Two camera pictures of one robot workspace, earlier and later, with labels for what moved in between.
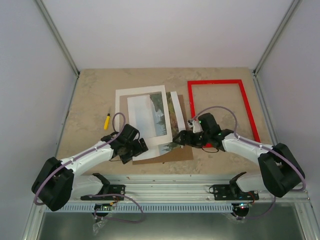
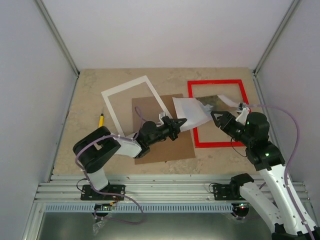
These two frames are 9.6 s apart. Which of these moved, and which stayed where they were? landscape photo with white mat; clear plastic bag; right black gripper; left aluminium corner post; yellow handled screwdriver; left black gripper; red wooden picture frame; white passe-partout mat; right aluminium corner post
Moved: left black gripper; yellow handled screwdriver; right black gripper; landscape photo with white mat; white passe-partout mat
Stayed: red wooden picture frame; clear plastic bag; left aluminium corner post; right aluminium corner post
